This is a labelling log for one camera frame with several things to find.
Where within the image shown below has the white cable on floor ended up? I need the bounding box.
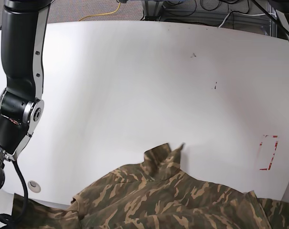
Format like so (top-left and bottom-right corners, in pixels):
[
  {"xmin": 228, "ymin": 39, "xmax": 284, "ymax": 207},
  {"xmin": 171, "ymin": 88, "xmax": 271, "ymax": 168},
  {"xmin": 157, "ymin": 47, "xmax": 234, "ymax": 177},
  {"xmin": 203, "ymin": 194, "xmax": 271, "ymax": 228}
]
[{"xmin": 217, "ymin": 10, "xmax": 271, "ymax": 28}]

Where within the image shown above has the red tape rectangle marking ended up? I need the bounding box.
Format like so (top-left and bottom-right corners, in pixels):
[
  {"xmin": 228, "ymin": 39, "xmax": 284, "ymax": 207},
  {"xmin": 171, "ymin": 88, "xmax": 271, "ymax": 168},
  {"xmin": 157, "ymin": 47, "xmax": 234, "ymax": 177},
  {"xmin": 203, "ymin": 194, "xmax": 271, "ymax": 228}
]
[{"xmin": 255, "ymin": 135, "xmax": 279, "ymax": 171}]

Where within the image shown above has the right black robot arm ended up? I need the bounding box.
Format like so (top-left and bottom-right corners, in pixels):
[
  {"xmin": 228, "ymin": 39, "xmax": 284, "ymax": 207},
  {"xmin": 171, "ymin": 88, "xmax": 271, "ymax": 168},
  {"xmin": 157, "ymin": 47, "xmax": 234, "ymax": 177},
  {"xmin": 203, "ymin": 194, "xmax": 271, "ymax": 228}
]
[{"xmin": 0, "ymin": 0, "xmax": 51, "ymax": 189}]

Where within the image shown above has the left table cable grommet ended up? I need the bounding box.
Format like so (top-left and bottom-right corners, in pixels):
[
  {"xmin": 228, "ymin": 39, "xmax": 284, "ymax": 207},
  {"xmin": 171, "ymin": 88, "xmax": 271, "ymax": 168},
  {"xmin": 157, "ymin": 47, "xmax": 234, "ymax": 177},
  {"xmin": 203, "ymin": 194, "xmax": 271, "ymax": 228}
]
[{"xmin": 28, "ymin": 181, "xmax": 41, "ymax": 193}]

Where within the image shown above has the yellow cable on floor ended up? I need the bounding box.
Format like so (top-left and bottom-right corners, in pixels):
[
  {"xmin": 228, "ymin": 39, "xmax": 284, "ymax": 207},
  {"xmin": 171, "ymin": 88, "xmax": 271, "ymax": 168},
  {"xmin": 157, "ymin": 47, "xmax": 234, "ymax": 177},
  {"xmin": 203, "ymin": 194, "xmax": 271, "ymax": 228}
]
[{"xmin": 78, "ymin": 1, "xmax": 122, "ymax": 22}]

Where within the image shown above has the aluminium frame rail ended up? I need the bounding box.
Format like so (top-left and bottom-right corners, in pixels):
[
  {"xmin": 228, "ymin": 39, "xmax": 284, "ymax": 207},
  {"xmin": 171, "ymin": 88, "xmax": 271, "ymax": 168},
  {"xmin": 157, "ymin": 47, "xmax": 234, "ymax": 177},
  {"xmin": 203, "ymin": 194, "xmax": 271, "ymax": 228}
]
[{"xmin": 266, "ymin": 2, "xmax": 278, "ymax": 38}]

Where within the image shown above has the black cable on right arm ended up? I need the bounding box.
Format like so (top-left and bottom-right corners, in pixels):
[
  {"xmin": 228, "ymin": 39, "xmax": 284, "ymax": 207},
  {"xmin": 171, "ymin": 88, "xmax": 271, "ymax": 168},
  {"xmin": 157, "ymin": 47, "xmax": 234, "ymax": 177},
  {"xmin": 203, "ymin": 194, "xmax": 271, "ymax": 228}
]
[{"xmin": 0, "ymin": 159, "xmax": 29, "ymax": 229}]

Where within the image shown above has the camouflage t-shirt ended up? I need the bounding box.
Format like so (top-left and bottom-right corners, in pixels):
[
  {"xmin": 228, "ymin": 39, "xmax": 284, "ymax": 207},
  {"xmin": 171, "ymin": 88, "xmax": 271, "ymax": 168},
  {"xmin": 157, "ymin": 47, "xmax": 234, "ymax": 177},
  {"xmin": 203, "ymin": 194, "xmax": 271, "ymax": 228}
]
[{"xmin": 16, "ymin": 144, "xmax": 289, "ymax": 229}]

